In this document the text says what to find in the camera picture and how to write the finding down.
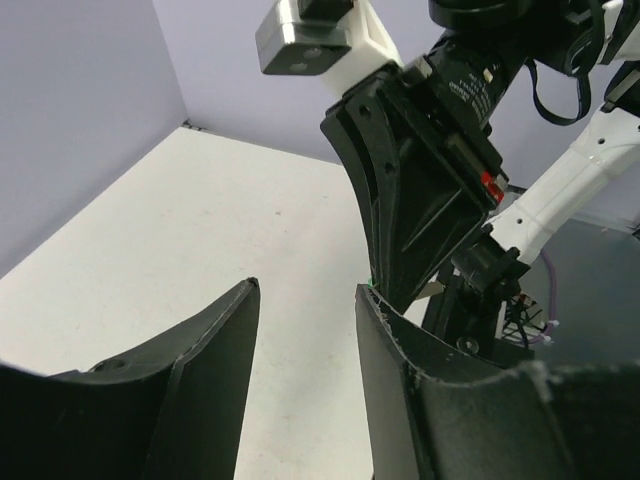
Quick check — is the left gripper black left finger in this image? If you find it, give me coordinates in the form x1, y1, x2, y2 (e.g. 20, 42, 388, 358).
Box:
1, 278, 260, 479

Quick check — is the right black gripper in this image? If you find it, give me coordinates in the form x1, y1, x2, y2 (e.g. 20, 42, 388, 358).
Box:
321, 54, 507, 312

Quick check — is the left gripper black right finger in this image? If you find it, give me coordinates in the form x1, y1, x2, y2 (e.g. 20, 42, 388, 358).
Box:
355, 285, 639, 479

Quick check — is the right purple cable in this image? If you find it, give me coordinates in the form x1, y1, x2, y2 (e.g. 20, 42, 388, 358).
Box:
529, 249, 564, 346

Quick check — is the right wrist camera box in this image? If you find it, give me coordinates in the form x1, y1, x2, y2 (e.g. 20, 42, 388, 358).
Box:
255, 0, 403, 97

